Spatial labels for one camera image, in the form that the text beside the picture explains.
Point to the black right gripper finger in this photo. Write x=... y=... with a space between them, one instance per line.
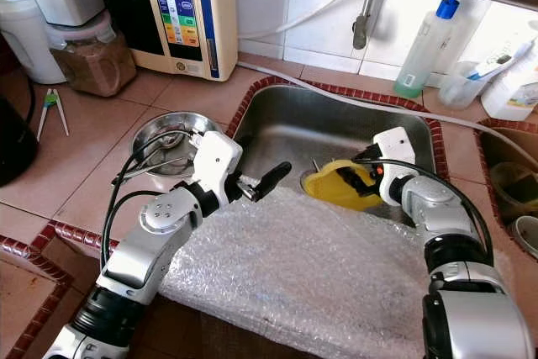
x=346 y=179

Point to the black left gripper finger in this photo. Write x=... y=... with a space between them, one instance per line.
x=273 y=180

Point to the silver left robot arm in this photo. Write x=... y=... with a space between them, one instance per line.
x=143 y=258

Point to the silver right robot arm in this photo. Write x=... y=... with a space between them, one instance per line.
x=429 y=208

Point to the clear bubble wrap sheet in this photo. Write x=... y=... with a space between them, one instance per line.
x=303 y=275

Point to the round steel plate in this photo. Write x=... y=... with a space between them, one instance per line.
x=160 y=132

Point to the clear soap bottle blue cap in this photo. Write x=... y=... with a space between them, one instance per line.
x=420 y=60

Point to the clear plastic measuring cup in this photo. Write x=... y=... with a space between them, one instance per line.
x=461 y=88

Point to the cream water ionizer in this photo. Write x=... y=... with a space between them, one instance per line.
x=176 y=60

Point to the clear glass bowl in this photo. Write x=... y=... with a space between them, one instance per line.
x=513 y=191

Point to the black kettle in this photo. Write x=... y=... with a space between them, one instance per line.
x=15 y=145

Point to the white toothbrush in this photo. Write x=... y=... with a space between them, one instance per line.
x=492 y=67

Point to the white plastic jug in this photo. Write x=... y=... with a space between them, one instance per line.
x=513 y=94

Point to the white ceramic bowl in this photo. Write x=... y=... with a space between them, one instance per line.
x=528 y=237

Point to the brown powder plastic container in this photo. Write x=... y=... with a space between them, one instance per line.
x=92 y=65

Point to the white training chopsticks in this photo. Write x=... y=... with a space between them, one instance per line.
x=50 y=98

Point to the white canister green band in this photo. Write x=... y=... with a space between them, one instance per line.
x=29 y=39

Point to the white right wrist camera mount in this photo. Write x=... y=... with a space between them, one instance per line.
x=397 y=149

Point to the chrome wall faucet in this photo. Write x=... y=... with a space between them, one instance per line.
x=363 y=27

